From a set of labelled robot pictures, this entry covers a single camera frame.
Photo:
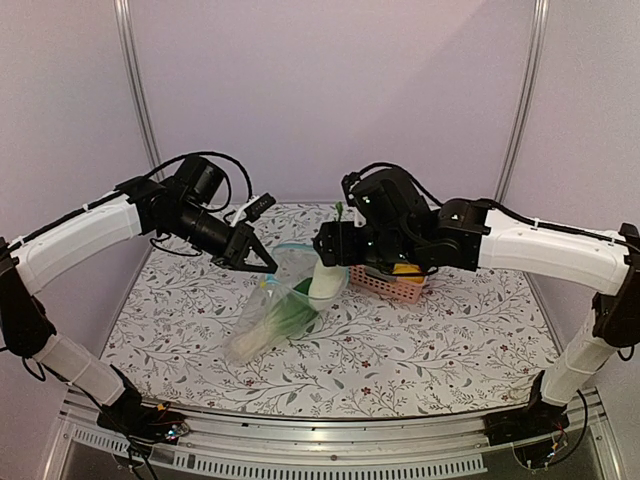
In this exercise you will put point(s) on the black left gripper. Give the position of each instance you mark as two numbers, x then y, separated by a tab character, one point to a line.
237	247

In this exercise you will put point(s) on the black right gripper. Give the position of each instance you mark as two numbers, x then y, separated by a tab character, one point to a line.
335	238

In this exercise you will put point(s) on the green toy leaf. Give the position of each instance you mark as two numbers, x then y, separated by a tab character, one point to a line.
339	211

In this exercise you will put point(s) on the white toy radish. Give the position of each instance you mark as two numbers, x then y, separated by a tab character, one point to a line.
326	284

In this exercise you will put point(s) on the clear zip top bag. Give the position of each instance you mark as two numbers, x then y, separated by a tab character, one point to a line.
295	263

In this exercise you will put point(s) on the toy bok choy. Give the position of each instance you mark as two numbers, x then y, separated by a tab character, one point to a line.
272	313

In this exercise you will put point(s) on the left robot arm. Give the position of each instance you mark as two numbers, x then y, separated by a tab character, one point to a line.
176	206

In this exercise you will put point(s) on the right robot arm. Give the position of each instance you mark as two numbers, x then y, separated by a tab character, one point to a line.
399	221

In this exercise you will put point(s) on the pink perforated plastic basket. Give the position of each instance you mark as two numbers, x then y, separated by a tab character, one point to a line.
401	288

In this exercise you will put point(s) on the yellow toy lemon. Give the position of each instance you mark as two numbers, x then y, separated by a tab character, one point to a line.
407	270

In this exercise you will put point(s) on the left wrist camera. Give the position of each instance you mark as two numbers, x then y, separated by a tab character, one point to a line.
252	209

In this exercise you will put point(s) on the front aluminium rail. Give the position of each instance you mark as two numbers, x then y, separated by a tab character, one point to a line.
232	445

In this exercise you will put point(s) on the aluminium left frame post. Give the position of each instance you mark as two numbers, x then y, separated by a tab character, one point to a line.
134	77

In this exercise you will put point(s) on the aluminium frame post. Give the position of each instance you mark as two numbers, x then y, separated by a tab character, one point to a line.
525	98
134	77

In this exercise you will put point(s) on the aluminium right frame post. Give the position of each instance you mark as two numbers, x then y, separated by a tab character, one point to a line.
525	98

